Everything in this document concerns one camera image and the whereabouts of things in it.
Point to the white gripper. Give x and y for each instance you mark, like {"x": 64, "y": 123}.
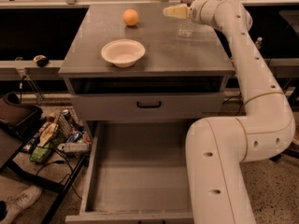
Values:
{"x": 195, "y": 13}

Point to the clear plastic water bottle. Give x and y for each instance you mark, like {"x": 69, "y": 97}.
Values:
{"x": 185, "y": 27}

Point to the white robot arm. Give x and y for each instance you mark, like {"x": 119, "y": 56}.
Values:
{"x": 216, "y": 146}

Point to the grey drawer cabinet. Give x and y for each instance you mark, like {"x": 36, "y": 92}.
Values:
{"x": 171, "y": 64}

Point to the background water bottle on ledge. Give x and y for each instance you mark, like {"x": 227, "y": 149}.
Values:
{"x": 259, "y": 43}

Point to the closed grey middle drawer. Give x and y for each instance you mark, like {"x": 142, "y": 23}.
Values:
{"x": 122, "y": 107}

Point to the open grey bottom drawer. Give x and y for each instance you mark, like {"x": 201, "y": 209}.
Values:
{"x": 137, "y": 175}

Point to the orange fruit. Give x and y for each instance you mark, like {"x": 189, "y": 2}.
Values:
{"x": 130, "y": 17}

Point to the white paper bowl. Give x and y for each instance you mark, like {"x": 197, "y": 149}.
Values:
{"x": 123, "y": 52}

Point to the black tape measure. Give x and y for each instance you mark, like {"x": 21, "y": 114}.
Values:
{"x": 41, "y": 60}

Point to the brown bag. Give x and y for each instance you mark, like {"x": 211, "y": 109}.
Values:
{"x": 19, "y": 120}

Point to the green snack bag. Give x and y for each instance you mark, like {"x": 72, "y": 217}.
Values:
{"x": 40, "y": 154}

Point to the white sneaker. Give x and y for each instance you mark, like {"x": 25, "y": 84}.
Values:
{"x": 13, "y": 206}

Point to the black drawer handle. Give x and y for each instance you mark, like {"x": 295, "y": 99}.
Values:
{"x": 150, "y": 105}

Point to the wire basket of snacks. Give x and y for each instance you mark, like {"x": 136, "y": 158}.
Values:
{"x": 63, "y": 132}

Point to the black metal table frame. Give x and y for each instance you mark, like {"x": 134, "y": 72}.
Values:
{"x": 10, "y": 147}

